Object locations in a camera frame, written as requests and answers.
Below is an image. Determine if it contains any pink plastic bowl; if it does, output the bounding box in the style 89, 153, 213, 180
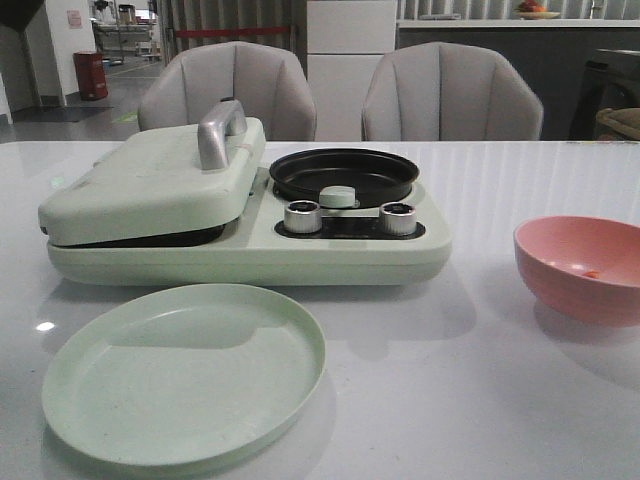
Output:
513, 215, 639, 327

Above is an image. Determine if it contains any mint green breakfast maker base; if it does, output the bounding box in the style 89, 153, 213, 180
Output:
47, 167, 452, 286

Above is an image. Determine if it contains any left silver control knob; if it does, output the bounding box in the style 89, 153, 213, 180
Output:
283, 200, 322, 235

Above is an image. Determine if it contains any silver control knob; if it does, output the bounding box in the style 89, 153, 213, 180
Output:
378, 202, 417, 237
283, 200, 322, 235

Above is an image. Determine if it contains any right silver control knob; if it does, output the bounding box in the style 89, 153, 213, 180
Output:
378, 202, 417, 237

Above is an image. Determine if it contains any black round frying pan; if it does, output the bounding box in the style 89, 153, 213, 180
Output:
269, 147, 419, 208

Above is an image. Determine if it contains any left grey upholstered chair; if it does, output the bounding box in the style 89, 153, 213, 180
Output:
137, 41, 317, 141

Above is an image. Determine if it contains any grey upholstered chair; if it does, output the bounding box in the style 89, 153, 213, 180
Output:
137, 41, 317, 141
361, 42, 544, 141

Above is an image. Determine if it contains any right grey upholstered chair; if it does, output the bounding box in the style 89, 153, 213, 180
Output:
361, 42, 544, 141

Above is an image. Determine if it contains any mint green round plate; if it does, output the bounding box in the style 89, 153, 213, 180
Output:
42, 284, 325, 468

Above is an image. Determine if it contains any white tall cabinet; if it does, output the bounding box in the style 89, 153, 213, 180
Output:
307, 1, 397, 141

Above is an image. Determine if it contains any red barrier belt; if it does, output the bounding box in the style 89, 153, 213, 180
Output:
174, 26, 291, 38

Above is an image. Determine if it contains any red bin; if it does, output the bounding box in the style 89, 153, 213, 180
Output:
73, 51, 108, 100

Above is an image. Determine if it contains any dark grey counter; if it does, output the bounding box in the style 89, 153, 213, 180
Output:
395, 18, 640, 141

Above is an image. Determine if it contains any fruit plate on counter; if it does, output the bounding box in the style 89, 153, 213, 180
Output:
515, 0, 561, 20

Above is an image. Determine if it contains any beige cushion at right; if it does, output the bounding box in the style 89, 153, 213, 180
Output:
596, 107, 639, 141

